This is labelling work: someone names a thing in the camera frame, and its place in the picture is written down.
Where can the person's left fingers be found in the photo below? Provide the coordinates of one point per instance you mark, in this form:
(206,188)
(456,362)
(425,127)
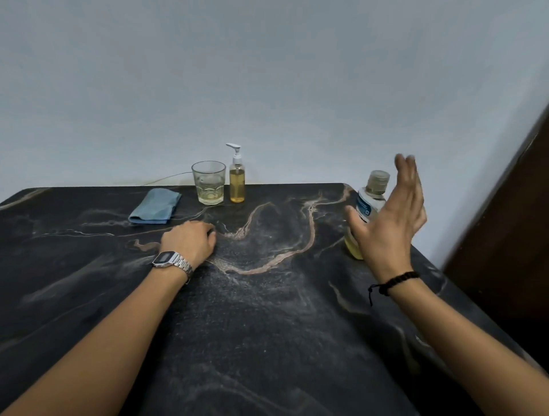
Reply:
(210,238)

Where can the pump dispenser bottle yellow liquid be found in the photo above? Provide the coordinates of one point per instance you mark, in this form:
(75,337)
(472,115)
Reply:
(237,180)

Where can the folded blue cloth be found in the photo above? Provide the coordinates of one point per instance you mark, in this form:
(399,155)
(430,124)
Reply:
(155,205)

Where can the dark brown wooden door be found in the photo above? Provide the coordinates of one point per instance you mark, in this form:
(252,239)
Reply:
(506,240)

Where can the person's right thumb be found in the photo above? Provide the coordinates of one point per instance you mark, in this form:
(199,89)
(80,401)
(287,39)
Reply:
(357,225)

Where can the clear drinking glass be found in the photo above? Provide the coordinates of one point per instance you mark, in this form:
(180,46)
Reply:
(209,183)

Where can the person's left forearm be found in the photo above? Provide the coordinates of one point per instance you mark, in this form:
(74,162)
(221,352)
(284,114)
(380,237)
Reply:
(92,343)

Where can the person's right hand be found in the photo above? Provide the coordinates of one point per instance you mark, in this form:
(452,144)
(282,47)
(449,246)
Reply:
(392,231)

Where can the person's left hand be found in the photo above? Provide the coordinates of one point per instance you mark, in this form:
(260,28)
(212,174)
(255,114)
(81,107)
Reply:
(188,242)

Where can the silver digital wristwatch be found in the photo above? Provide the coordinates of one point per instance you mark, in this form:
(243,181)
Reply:
(171,260)

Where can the person's right forearm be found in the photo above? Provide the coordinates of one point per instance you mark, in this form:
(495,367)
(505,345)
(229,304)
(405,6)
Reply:
(467,347)

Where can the clear bottle with yellow liquid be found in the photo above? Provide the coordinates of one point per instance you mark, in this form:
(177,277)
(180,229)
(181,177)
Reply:
(366,205)

